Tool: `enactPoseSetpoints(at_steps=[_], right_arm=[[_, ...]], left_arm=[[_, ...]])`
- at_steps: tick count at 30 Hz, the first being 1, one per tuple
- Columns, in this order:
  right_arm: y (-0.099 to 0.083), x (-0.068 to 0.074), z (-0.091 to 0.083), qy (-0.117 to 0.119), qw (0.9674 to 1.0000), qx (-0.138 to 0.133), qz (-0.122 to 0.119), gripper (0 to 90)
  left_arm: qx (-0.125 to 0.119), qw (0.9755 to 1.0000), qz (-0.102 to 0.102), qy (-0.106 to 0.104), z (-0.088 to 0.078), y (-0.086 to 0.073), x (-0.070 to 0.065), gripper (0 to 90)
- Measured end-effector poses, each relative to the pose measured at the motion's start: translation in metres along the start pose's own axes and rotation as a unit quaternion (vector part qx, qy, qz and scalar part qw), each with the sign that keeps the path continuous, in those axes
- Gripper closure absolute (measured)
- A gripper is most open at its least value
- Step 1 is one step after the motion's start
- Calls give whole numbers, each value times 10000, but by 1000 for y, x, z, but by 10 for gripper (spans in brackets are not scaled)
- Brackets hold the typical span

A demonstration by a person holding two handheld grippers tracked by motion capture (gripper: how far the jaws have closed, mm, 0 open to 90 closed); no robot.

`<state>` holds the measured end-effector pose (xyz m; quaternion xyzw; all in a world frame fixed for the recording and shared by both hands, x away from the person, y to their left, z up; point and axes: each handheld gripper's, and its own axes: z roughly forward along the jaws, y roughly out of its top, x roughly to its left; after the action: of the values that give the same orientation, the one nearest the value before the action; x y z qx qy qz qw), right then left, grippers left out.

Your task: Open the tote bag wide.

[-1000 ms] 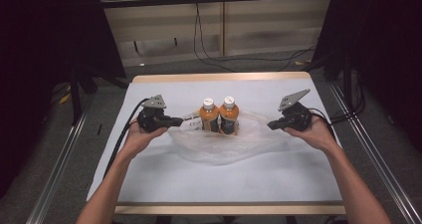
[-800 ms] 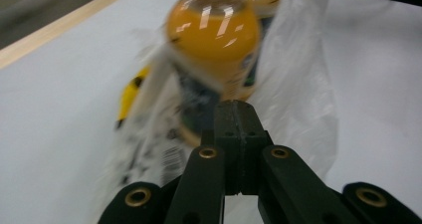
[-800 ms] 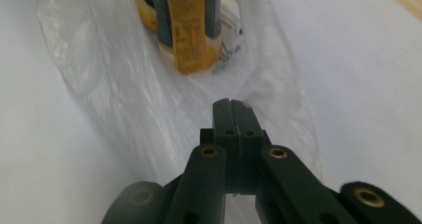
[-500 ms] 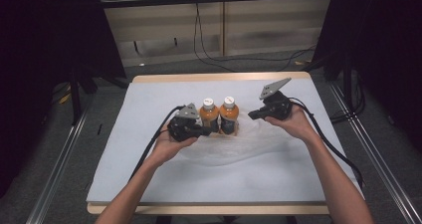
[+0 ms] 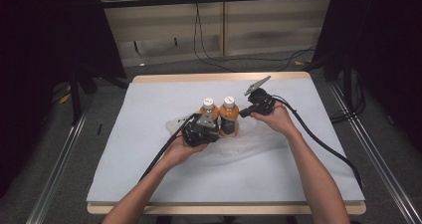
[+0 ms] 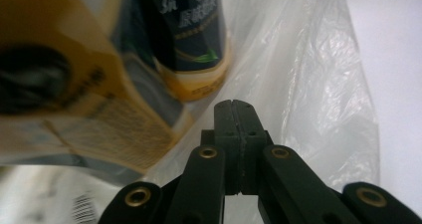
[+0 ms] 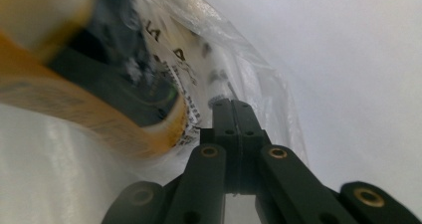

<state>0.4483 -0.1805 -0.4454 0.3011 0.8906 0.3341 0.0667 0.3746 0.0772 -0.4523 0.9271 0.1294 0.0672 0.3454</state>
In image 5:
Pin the aluminium floor rail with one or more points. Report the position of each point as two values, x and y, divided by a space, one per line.
59 164
375 157

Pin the white table mat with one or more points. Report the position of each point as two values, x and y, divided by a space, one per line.
265 184

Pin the person's left hand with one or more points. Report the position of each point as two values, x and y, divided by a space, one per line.
180 151

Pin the black curtain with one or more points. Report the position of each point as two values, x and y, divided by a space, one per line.
43 51
381 41

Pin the black metal stand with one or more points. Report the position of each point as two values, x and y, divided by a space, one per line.
75 94

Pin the person's right hand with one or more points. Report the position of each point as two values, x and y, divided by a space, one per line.
277 117

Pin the clear plastic bag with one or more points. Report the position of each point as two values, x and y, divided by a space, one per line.
245 144

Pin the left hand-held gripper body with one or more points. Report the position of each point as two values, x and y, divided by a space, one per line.
199 131

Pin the orange drink bottle white cap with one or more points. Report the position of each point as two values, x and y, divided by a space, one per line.
209 110
229 116

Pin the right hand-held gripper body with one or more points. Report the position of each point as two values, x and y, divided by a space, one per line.
260 99

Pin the wooden table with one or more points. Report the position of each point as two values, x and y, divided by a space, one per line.
232 75

